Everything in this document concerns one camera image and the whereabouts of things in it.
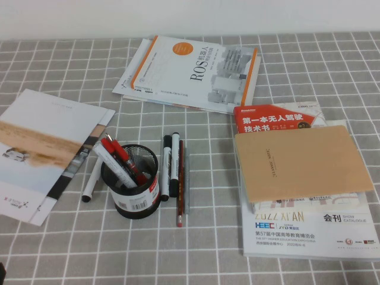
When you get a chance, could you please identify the dark red pencil with eraser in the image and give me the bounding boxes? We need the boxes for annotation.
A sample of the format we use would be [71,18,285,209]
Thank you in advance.
[176,139,184,228]

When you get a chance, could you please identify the white marker black cap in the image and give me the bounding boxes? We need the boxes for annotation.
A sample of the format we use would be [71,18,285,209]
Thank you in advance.
[81,156,103,204]

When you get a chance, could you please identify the map print booklet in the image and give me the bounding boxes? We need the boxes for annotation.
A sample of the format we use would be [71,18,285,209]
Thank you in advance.
[274,102,327,128]

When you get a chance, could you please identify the white book beige pages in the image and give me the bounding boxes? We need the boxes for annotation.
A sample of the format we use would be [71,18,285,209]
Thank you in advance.
[123,55,262,115]

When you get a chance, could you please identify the tan kraft notebook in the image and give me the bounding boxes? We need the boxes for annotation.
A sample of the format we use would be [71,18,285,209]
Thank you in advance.
[233,125,375,213]

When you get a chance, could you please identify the red gel pen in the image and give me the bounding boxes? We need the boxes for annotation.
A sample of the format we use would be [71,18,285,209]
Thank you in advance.
[104,132,148,185]

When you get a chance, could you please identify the desert car brochure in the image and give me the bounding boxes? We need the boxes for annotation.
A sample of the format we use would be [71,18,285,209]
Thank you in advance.
[0,88,109,223]

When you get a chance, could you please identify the black mesh pen holder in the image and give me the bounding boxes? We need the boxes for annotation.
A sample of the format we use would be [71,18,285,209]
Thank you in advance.
[100,144,162,220]

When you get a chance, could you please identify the white marker grey print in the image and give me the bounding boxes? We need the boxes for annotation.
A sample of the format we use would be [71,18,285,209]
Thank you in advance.
[93,142,138,189]

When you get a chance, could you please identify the black white whiteboard marker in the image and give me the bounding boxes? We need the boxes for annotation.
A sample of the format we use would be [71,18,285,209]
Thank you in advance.
[160,135,172,202]
[169,132,181,198]

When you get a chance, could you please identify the white show catalogue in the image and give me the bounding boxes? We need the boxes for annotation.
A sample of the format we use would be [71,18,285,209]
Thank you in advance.
[239,119,380,262]

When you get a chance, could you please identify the red book white title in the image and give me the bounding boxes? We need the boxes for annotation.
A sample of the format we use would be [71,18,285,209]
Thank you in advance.
[233,103,315,136]

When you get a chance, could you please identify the white brochure with photos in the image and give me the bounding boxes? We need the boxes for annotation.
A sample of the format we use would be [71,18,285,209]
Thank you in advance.
[29,108,116,227]

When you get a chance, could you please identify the red capped pen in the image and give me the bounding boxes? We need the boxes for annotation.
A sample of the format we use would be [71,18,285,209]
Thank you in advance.
[100,137,119,158]

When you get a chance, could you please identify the white orange ROS book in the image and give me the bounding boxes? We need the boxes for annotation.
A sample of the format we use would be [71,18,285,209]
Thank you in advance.
[130,35,258,112]

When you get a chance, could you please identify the thin white booklet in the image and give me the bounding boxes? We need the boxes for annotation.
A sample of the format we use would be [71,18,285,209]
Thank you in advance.
[112,38,155,103]

